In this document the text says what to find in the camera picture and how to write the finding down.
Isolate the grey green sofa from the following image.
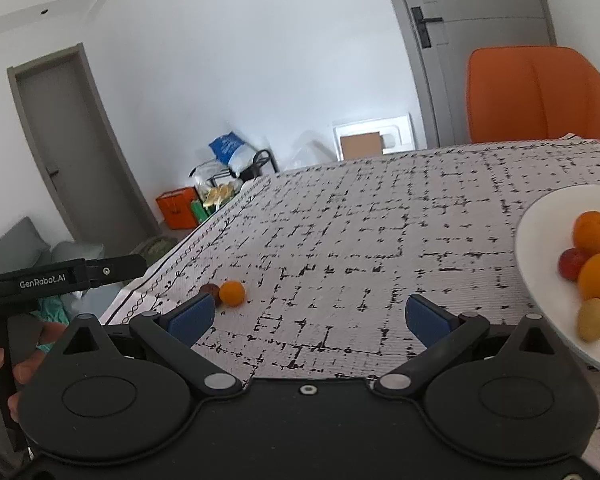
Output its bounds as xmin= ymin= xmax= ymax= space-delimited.
xmin=0 ymin=216 xmax=121 ymax=351

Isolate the black white patterned tablecloth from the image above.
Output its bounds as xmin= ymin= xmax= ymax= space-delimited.
xmin=99 ymin=132 xmax=600 ymax=480

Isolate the red apple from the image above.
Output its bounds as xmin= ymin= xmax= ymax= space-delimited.
xmin=557 ymin=247 xmax=591 ymax=282

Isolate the person's left hand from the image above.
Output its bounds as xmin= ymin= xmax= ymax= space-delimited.
xmin=0 ymin=314 xmax=68 ymax=427

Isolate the grey door with handle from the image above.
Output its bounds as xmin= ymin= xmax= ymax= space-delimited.
xmin=391 ymin=0 xmax=555 ymax=148

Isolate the white round plate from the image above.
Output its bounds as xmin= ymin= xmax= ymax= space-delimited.
xmin=514 ymin=184 xmax=600 ymax=370

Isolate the black door handle lock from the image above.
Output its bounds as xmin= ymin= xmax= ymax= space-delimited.
xmin=411 ymin=6 xmax=444 ymax=49

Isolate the small orange at back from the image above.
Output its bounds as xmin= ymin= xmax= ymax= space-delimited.
xmin=219 ymin=281 xmax=246 ymax=308

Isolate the dark red plum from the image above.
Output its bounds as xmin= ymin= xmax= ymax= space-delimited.
xmin=199 ymin=283 xmax=222 ymax=308

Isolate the orange chair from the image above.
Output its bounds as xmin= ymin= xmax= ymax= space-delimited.
xmin=466 ymin=46 xmax=600 ymax=143

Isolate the grey left door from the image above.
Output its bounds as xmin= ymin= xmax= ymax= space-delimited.
xmin=7 ymin=44 xmax=160 ymax=256

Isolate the tan kiwi fruit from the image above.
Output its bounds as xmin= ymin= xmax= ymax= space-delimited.
xmin=577 ymin=298 xmax=600 ymax=342

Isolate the black wire rack cart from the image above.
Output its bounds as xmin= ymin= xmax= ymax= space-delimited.
xmin=188 ymin=148 xmax=279 ymax=195

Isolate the orange storage box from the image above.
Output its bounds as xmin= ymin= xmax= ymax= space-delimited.
xmin=156 ymin=188 xmax=198 ymax=230

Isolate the orange on plate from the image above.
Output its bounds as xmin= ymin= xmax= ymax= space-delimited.
xmin=572 ymin=210 xmax=600 ymax=256

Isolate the green bottle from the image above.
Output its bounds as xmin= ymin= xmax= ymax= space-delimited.
xmin=190 ymin=200 xmax=208 ymax=223

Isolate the blue white plastic bag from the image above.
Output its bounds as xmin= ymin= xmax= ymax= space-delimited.
xmin=209 ymin=132 xmax=256 ymax=176

